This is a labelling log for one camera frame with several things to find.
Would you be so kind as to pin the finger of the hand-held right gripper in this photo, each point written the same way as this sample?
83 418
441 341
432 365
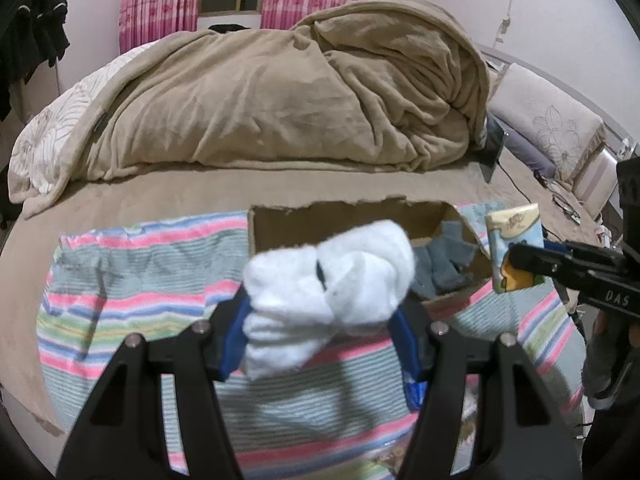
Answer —
532 260
590 252

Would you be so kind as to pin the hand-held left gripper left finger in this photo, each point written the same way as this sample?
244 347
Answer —
234 345

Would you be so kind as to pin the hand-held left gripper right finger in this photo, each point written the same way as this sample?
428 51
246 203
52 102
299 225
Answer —
411 360

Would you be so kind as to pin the tissue packet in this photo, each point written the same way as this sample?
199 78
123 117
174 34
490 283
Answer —
515 230

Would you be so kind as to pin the grey socks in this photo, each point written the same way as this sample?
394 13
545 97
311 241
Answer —
442 265

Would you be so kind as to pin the white sock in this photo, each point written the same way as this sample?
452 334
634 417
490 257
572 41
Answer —
325 295

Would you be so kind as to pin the cardboard box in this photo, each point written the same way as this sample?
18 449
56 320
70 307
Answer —
350 225

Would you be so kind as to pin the person's right hand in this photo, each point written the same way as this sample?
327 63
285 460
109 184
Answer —
600 322

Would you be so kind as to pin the eyeglasses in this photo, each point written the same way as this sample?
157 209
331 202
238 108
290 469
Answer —
567 207

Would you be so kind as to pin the padded headboard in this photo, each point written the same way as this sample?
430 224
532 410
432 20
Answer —
600 180

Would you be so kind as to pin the striped towel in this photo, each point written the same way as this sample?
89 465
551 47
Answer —
150 280

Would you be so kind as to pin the grey-blue pillow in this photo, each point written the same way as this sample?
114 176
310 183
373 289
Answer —
525 152

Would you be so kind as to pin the black tablet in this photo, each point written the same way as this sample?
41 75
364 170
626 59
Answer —
495 152

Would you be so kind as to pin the beige floral pillow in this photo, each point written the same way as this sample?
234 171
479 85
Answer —
550 115

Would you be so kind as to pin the bed with brown sheet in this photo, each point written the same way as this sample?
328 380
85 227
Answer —
165 195

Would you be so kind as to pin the beige fleece blanket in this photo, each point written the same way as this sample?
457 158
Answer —
280 95

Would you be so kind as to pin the white floral comforter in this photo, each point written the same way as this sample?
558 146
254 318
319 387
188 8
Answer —
55 125

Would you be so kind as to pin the dark hanging clothes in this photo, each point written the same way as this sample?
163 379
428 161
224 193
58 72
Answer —
30 40

